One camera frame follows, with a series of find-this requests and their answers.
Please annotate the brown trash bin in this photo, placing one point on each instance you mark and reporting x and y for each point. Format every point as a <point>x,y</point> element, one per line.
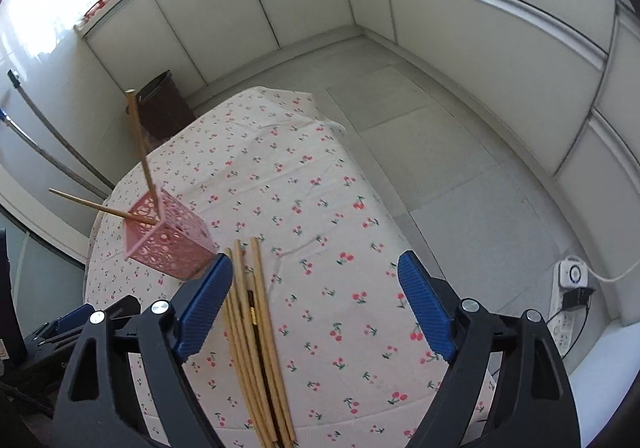
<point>165,107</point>

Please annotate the bundle of wooden chopsticks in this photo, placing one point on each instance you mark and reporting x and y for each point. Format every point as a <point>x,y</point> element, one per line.
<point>240,328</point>

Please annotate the pink perforated utensil basket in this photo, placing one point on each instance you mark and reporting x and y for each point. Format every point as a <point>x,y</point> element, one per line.
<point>175,248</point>

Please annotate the white timer plug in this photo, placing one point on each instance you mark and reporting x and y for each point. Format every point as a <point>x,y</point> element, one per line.
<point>571,274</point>

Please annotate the white power strip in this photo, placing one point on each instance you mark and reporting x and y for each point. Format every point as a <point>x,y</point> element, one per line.
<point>560,333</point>

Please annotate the frosted glass door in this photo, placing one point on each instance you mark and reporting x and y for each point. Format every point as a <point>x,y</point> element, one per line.
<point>40,268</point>

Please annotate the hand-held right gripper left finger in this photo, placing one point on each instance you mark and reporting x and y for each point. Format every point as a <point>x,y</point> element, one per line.
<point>207,308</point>

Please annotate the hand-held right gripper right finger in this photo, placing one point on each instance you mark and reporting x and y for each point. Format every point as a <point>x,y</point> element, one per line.
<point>425,313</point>

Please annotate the plain wooden chopstick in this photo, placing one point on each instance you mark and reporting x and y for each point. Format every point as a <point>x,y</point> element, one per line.
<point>90,203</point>
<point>142,147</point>

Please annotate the black power adapter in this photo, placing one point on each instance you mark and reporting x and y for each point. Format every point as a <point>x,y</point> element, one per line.
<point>577,298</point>

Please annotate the dark brown chopstick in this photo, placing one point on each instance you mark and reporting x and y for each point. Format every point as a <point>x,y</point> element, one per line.
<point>255,323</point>

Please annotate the red plastic basket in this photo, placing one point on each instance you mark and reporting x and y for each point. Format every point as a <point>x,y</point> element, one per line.
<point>96,8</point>

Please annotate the cherry print tablecloth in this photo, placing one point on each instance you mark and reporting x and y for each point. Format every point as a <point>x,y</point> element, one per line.
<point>325,208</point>

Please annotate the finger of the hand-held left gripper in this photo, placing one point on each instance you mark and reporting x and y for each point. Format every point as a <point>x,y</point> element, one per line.
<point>72,318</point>

